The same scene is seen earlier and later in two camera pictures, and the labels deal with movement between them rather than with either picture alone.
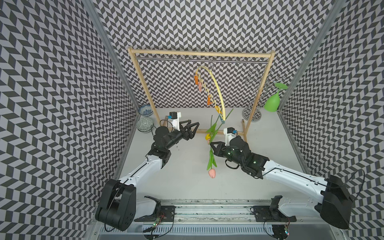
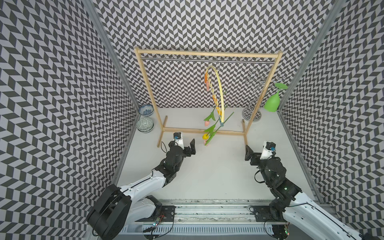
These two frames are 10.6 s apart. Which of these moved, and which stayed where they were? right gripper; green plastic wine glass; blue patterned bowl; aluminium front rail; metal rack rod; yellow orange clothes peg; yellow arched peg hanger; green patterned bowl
Moved: right gripper; yellow arched peg hanger
Stayed: blue patterned bowl; yellow orange clothes peg; metal rack rod; green plastic wine glass; green patterned bowl; aluminium front rail
